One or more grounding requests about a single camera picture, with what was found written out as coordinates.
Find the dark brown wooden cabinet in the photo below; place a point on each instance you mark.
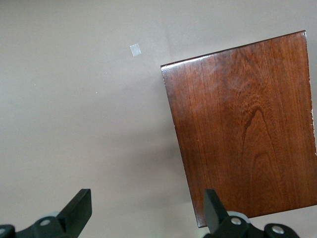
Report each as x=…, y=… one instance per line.
x=242, y=129

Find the small clear tape patch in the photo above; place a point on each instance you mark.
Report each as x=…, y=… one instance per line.
x=135, y=50

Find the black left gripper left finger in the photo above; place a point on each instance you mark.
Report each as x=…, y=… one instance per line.
x=71, y=215

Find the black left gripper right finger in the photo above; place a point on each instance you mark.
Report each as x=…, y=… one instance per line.
x=215, y=213

